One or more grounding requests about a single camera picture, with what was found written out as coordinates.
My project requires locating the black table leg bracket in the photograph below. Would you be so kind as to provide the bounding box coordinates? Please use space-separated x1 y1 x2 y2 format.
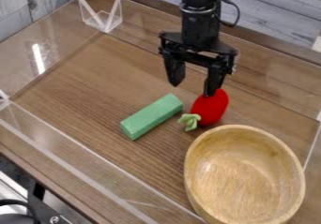
28 182 71 224

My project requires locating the clear acrylic table enclosure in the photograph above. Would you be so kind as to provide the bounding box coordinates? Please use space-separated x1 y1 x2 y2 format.
0 1 321 224

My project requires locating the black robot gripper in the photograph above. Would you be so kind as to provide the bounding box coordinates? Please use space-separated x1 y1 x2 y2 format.
159 3 238 97

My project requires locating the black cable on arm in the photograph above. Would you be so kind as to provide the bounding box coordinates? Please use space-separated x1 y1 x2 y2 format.
219 0 242 28

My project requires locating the green rectangular block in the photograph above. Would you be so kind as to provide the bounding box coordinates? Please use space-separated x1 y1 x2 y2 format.
120 94 183 141

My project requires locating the wooden bowl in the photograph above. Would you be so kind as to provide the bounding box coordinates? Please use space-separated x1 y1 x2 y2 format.
184 125 306 224

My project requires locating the black cable lower left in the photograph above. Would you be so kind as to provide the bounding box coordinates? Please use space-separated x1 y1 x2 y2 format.
0 198 43 224

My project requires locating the red plush strawberry toy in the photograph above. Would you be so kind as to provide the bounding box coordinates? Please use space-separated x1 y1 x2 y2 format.
178 89 230 131

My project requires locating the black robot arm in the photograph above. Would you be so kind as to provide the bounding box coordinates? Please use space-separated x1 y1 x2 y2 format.
159 0 241 97

